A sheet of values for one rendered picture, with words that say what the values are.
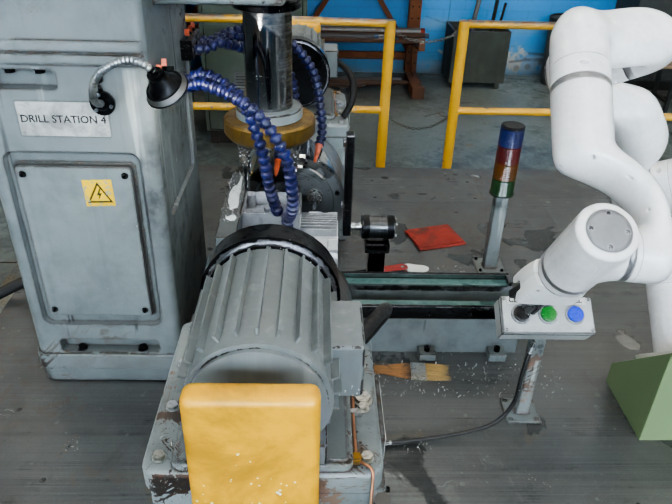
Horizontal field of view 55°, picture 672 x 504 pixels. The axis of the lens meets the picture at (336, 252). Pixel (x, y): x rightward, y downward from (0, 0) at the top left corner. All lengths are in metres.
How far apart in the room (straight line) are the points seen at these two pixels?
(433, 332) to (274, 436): 0.91
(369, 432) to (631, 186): 0.50
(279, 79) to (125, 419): 0.73
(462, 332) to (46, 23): 1.02
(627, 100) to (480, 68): 4.88
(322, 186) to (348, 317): 0.86
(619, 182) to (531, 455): 0.59
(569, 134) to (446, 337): 0.66
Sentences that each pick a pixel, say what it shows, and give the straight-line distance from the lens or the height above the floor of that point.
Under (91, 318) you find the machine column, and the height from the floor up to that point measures 0.96.
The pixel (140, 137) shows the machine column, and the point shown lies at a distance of 1.17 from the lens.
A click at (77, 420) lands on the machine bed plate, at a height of 0.80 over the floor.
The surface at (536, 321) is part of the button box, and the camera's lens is 1.25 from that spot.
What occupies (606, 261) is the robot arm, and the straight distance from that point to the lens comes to 0.90.
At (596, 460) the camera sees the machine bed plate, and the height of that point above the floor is 0.80.
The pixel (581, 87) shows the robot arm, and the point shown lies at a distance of 1.04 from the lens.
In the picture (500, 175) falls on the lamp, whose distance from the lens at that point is 1.72.
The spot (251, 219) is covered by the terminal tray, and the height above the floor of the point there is 1.13.
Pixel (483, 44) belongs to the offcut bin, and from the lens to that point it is 6.14.
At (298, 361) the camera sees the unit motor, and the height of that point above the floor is 1.34.
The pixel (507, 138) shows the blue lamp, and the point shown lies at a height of 1.19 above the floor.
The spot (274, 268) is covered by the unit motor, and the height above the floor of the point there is 1.35.
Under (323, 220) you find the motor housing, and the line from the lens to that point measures 1.39.
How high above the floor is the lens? 1.77
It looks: 31 degrees down
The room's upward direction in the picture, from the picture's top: 2 degrees clockwise
